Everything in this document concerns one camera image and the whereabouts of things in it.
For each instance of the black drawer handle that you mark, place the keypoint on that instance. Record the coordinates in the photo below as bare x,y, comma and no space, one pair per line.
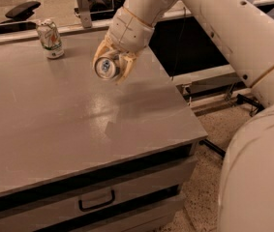
96,200

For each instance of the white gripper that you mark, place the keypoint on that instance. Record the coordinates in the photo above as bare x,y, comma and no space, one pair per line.
129,33

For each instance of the blue silver redbull can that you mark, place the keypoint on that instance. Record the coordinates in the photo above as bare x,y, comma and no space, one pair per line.
106,68

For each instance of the black office chair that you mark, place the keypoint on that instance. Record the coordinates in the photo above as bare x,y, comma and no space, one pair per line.
10,15

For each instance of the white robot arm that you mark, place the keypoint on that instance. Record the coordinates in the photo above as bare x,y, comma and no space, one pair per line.
245,37

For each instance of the white green soda can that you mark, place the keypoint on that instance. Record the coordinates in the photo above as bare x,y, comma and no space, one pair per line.
49,38

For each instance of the grey desk drawer unit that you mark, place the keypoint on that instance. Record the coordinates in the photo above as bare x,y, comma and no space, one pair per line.
65,132

